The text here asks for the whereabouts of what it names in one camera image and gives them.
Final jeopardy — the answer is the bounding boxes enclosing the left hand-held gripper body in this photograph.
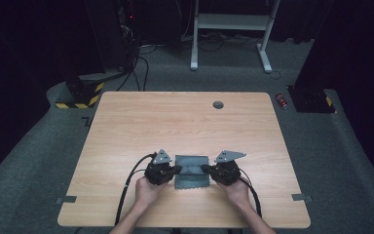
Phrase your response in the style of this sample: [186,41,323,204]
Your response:
[143,148,173,186]

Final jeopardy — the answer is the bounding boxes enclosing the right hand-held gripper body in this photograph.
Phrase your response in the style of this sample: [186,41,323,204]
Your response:
[209,149,247,187]

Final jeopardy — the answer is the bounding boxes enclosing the grey cloth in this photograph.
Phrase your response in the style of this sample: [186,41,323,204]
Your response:
[173,154,211,190]

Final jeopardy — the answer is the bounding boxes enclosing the person's left hand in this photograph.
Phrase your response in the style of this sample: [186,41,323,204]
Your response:
[134,175,170,210]

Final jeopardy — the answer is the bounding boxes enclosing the person's right hand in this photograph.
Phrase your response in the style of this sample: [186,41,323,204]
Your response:
[215,176,253,210]

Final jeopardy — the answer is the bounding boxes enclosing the grey tape piece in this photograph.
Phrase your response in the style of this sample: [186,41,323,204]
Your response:
[56,195,78,205]
[291,193,314,203]

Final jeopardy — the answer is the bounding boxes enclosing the red can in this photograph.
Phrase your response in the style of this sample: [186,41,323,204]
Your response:
[275,93,288,110]

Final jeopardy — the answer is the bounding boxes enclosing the black yellow striped base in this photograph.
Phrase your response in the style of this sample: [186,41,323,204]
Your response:
[55,73,105,110]

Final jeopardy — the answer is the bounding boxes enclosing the black base with yellow mark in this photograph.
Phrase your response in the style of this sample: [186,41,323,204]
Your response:
[286,85,337,114]

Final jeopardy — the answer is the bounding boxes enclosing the white metal stand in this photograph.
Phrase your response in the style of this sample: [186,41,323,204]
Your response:
[189,0,281,74]

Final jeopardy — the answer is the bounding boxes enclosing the right hand-held gripper black cable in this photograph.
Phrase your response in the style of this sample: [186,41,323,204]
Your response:
[238,168,263,218]

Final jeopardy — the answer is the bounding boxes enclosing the black floor cables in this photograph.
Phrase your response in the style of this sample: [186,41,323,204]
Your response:
[116,45,159,93]

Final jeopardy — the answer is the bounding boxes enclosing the cables under white stand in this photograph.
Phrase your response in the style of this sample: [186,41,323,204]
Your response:
[180,30,262,53]

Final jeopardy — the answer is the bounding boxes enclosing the dark equipment rack with cables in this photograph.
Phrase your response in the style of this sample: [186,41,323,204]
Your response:
[116,0,141,71]

